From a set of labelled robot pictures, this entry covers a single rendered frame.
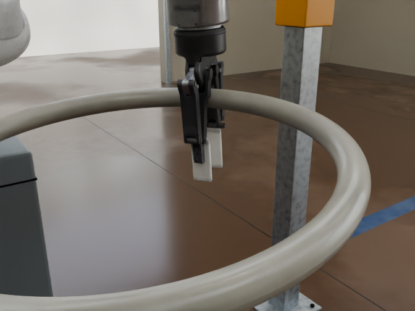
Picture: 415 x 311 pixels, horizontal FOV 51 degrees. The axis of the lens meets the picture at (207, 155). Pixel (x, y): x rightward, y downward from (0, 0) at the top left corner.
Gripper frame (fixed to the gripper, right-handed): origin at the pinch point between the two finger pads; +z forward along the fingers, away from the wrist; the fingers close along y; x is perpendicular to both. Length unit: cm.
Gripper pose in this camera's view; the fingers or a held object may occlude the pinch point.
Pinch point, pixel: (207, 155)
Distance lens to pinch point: 71.0
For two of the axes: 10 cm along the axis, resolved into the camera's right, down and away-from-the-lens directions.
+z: 0.6, 9.1, 4.0
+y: -3.5, 4.0, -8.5
